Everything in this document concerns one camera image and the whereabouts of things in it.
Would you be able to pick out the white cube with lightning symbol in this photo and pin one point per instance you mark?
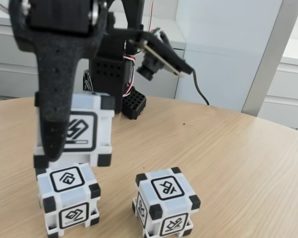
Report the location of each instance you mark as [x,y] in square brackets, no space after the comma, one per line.
[99,129]

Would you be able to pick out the white cube with lamp symbol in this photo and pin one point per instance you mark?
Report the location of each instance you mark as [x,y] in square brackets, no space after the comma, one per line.
[169,198]

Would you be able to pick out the white cabinet with doors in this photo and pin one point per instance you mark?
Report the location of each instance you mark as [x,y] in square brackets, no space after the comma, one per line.
[5,74]

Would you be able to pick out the white cube with house symbol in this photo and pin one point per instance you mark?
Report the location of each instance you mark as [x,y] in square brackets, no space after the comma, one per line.
[69,198]

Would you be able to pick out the white drawer unit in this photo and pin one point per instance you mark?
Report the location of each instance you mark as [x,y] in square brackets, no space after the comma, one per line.
[288,94]

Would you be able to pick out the black gripper camera module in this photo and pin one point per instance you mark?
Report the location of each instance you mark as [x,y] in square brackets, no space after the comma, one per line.
[164,57]

